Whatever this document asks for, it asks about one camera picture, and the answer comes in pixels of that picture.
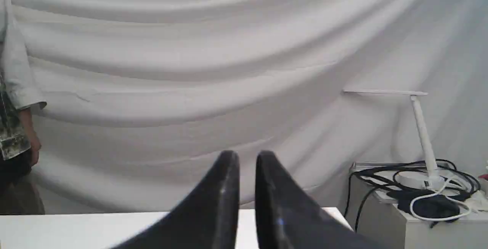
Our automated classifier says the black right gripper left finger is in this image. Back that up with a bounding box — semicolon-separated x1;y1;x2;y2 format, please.
117;150;239;249

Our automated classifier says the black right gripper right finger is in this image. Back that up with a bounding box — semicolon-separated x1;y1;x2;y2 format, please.
255;151;380;249

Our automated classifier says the person's left hand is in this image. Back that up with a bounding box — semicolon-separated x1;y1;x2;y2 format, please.
26;129;42;166

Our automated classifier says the grey side cabinet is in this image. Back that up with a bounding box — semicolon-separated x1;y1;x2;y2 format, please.
344;177;488;249

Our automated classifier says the white draped backdrop cloth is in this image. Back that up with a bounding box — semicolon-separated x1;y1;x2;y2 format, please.
11;0;487;214

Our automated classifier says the white desk lamp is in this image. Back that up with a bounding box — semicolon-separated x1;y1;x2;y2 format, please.
343;88;446;190

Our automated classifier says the person in camouflage jacket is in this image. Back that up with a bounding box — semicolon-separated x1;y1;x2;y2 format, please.
0;0;47;215

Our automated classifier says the white cable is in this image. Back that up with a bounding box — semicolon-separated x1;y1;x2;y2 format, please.
409;173;473;222

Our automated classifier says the black cable bundle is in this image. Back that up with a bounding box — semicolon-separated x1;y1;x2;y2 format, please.
345;159;482;232

